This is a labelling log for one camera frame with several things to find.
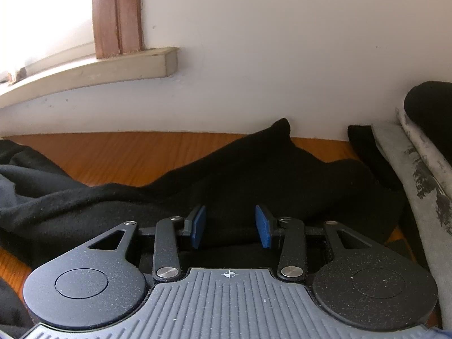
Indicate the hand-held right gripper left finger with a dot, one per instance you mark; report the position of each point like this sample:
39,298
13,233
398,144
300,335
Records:
198,226

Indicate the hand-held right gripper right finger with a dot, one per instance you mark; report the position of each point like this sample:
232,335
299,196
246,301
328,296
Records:
263,226

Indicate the black sweatpants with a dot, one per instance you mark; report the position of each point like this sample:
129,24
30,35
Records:
247,183

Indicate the light grey printed shirt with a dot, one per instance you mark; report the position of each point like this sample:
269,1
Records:
430,169

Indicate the beige window sill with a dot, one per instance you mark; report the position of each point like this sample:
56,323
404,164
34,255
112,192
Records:
88,74

